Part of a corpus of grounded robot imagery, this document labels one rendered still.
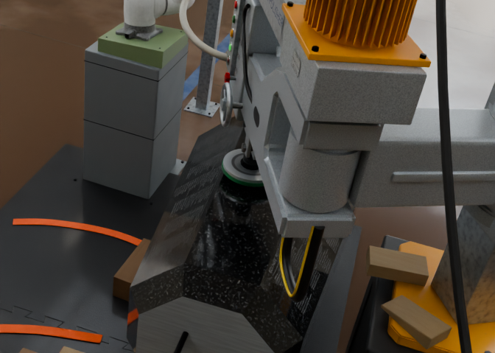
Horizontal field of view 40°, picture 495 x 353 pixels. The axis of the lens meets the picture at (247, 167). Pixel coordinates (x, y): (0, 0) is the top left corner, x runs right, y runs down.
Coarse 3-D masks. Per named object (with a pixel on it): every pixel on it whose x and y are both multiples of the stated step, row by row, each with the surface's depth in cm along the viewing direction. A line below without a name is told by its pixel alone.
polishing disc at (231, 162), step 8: (232, 152) 260; (240, 152) 261; (224, 160) 255; (232, 160) 256; (240, 160) 256; (224, 168) 252; (232, 168) 251; (240, 168) 252; (232, 176) 249; (240, 176) 248; (248, 176) 248; (256, 176) 249
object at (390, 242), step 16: (384, 240) 253; (400, 240) 254; (368, 288) 261; (384, 288) 231; (368, 304) 250; (368, 320) 226; (384, 320) 218; (352, 336) 275; (368, 336) 212; (384, 336) 212; (352, 352) 263; (368, 352) 208; (384, 352) 207; (400, 352) 208; (416, 352) 209
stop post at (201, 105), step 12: (216, 0) 416; (216, 12) 420; (216, 24) 425; (204, 36) 431; (216, 36) 430; (216, 48) 439; (204, 60) 440; (204, 72) 444; (204, 84) 449; (204, 96) 454; (192, 108) 458; (204, 108) 459; (216, 108) 463
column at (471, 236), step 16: (464, 208) 210; (464, 224) 210; (464, 240) 210; (480, 240) 202; (448, 256) 219; (464, 256) 210; (480, 256) 203; (448, 272) 219; (464, 272) 211; (480, 272) 203; (448, 288) 219; (464, 288) 211; (480, 288) 206; (448, 304) 220; (480, 304) 211; (480, 320) 216
